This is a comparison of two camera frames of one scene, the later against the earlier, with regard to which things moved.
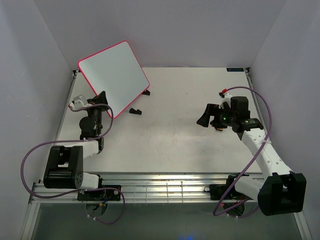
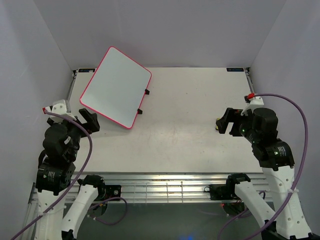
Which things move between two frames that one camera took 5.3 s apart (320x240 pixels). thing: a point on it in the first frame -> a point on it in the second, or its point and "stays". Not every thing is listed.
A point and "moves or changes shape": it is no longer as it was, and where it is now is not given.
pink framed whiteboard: [115, 70] moves or changes shape
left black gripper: [100, 99] -> [92, 124]
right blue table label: [235, 69] stays
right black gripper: [211, 110] -> [231, 114]
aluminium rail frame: [145, 188] stays
